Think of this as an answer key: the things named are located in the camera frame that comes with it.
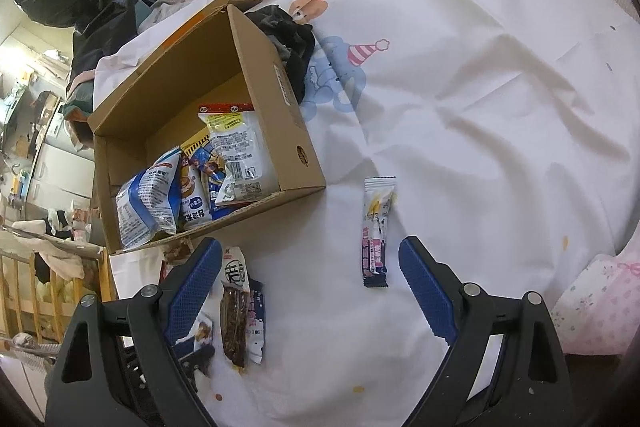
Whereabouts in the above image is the dark brown snack packet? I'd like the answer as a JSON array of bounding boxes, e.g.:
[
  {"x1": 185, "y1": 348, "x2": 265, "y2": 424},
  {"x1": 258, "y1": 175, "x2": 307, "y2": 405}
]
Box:
[{"x1": 220, "y1": 284, "x2": 251, "y2": 369}]

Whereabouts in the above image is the blue cookie packet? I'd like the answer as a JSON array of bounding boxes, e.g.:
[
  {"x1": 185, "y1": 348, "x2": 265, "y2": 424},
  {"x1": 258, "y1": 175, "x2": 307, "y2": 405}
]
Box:
[{"x1": 179, "y1": 133, "x2": 228, "y2": 234}]

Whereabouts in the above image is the white kitchen cabinet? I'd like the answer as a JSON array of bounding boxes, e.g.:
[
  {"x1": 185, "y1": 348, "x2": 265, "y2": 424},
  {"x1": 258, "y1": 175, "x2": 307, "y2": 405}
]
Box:
[{"x1": 27, "y1": 122, "x2": 97, "y2": 210}]

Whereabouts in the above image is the black cloth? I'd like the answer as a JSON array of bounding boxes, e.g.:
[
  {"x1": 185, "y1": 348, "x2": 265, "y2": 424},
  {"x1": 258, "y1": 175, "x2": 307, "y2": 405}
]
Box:
[{"x1": 244, "y1": 4, "x2": 317, "y2": 104}]

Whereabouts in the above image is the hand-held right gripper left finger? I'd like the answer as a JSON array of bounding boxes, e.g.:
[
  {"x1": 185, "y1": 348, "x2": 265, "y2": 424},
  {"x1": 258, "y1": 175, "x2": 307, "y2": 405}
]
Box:
[{"x1": 45, "y1": 237, "x2": 222, "y2": 427}]

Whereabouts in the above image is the white hanging cloth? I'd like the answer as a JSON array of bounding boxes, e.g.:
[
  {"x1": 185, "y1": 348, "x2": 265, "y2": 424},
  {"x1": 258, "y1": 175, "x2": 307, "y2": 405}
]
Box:
[{"x1": 11, "y1": 219, "x2": 87, "y2": 280}]

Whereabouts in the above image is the white packet with yellow label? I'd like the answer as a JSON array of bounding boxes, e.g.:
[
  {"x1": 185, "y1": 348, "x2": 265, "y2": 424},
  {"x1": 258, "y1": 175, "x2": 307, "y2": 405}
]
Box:
[{"x1": 196, "y1": 103, "x2": 267, "y2": 208}]

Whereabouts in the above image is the light blue white snack packet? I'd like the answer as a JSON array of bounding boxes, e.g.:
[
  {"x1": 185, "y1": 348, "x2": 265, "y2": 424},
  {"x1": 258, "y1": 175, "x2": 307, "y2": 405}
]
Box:
[{"x1": 115, "y1": 147, "x2": 182, "y2": 251}]

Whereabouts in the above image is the white packet with black characters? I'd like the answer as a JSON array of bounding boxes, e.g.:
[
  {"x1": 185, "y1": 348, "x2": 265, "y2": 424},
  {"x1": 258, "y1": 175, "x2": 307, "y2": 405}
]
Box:
[{"x1": 219, "y1": 246, "x2": 251, "y2": 294}]

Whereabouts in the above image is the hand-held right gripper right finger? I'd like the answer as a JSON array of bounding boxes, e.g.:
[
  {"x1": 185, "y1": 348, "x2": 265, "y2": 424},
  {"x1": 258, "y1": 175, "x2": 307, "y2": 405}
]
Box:
[{"x1": 398, "y1": 235, "x2": 571, "y2": 427}]

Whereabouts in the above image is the brown cardboard box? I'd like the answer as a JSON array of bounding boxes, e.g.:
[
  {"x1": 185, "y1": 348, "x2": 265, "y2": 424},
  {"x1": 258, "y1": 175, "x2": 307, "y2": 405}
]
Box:
[{"x1": 87, "y1": 0, "x2": 327, "y2": 255}]

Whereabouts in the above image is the white pink slim bar packet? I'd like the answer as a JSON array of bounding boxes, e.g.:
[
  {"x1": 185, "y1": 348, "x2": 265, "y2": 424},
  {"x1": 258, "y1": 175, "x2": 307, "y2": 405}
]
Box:
[{"x1": 363, "y1": 177, "x2": 398, "y2": 289}]

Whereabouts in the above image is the pink dotted cloth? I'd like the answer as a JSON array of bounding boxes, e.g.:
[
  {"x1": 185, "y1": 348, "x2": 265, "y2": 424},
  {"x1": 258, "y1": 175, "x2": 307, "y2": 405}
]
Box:
[{"x1": 549, "y1": 252, "x2": 640, "y2": 356}]

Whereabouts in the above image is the navy white snack packet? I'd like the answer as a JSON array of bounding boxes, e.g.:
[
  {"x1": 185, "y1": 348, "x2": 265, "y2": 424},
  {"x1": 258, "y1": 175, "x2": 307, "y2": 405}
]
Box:
[{"x1": 247, "y1": 279, "x2": 267, "y2": 365}]

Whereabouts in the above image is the nut snack packet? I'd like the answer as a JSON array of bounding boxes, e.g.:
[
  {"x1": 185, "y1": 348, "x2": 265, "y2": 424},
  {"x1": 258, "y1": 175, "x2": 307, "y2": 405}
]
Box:
[{"x1": 191, "y1": 313, "x2": 215, "y2": 350}]

